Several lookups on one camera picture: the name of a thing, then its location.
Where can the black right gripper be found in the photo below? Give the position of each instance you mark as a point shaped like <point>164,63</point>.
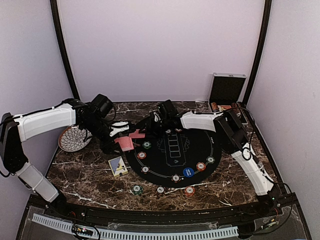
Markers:
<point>151,129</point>

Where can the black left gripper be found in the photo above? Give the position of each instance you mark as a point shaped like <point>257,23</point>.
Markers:
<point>108,146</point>

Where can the green chips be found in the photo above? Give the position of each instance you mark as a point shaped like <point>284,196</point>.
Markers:
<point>147,145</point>

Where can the dealt card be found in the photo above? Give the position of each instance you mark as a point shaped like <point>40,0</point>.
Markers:
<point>137,135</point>

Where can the red back card deck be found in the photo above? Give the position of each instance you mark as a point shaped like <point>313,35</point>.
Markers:
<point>126,143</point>

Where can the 100 chips mat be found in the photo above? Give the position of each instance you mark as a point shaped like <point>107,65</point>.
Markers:
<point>145,169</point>

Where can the green chips mat edge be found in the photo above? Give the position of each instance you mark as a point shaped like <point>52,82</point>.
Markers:
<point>210,159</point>

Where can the black orange 100 chip stack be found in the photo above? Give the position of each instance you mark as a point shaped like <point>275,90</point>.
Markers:
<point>160,190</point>

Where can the red 5 chip stack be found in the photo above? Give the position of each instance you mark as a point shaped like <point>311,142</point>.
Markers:
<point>189,191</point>

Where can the green chip stack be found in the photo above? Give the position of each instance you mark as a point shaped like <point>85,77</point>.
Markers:
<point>137,189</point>

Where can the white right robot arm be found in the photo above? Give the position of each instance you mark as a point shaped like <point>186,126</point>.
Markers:
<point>231,135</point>

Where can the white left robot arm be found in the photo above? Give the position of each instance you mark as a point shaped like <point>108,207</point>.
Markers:
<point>16,129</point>

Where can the floral ceramic plate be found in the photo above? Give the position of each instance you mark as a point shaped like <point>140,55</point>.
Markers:
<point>73,139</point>

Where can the round black poker mat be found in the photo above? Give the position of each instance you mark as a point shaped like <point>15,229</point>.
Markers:
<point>171,153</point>

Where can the yellow card box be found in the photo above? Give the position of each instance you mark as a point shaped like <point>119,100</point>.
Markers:
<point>118,167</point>

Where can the boxed card deck in case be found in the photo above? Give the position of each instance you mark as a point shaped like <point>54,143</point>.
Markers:
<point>224,107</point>

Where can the blue small blind button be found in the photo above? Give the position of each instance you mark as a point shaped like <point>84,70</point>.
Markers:
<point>188,172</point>

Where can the aluminium poker case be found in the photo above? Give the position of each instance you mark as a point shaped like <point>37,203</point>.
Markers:
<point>226,89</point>

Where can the wrapped brown 100 chip roll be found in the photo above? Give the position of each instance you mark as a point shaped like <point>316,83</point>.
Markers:
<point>235,105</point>

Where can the black frame post left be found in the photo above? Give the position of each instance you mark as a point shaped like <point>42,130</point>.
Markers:
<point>62,48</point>

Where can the black frame post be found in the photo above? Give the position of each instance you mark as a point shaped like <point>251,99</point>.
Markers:
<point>259,50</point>
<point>62,48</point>

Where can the black front table rail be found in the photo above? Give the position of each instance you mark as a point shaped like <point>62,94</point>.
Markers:
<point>244,214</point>

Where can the black frame post right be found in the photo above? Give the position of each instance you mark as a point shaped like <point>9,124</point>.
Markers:
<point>259,50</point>

